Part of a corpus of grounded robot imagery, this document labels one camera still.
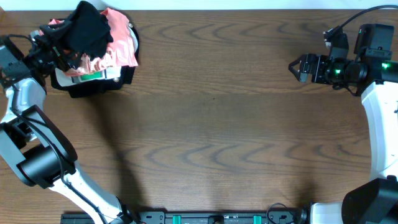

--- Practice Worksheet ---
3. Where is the left black cable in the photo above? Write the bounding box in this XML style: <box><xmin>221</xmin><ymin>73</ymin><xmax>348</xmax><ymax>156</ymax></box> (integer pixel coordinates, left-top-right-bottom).
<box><xmin>6</xmin><ymin>34</ymin><xmax>109</xmax><ymax>223</ymax></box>

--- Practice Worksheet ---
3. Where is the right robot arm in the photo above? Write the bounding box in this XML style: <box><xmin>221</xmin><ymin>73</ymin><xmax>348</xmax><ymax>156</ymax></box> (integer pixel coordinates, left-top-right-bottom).
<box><xmin>288</xmin><ymin>24</ymin><xmax>397</xmax><ymax>223</ymax></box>

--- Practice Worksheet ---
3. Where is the white folded t-shirt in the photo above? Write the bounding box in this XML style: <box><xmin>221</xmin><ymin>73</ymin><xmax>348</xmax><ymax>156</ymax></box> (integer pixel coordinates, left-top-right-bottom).
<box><xmin>55</xmin><ymin>22</ymin><xmax>139</xmax><ymax>87</ymax></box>

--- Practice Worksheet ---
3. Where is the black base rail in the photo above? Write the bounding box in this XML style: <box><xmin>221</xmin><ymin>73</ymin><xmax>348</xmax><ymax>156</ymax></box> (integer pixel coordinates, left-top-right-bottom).
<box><xmin>60</xmin><ymin>210</ymin><xmax>308</xmax><ymax>224</ymax></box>

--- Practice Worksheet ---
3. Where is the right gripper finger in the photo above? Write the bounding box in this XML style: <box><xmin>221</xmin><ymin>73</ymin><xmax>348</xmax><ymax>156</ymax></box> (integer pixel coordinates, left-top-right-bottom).
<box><xmin>288</xmin><ymin>54</ymin><xmax>307</xmax><ymax>69</ymax></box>
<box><xmin>288</xmin><ymin>67</ymin><xmax>307</xmax><ymax>83</ymax></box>

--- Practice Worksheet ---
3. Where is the right black cable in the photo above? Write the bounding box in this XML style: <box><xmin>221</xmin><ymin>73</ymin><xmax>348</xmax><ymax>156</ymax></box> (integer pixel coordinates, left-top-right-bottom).
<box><xmin>326</xmin><ymin>4</ymin><xmax>398</xmax><ymax>35</ymax></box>

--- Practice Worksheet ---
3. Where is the black cable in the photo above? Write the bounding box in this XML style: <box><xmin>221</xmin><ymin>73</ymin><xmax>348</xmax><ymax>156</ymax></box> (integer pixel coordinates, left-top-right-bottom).
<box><xmin>6</xmin><ymin>34</ymin><xmax>109</xmax><ymax>223</ymax></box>
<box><xmin>326</xmin><ymin>4</ymin><xmax>398</xmax><ymax>35</ymax></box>

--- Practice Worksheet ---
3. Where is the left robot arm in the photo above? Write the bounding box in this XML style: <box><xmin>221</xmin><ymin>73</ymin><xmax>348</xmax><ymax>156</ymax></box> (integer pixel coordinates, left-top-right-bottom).
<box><xmin>1</xmin><ymin>34</ymin><xmax>140</xmax><ymax>223</ymax></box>

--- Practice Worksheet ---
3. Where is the black garment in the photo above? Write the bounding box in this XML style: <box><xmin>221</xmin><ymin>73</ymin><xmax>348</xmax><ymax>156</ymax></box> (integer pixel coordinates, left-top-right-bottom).
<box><xmin>38</xmin><ymin>1</ymin><xmax>113</xmax><ymax>61</ymax></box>

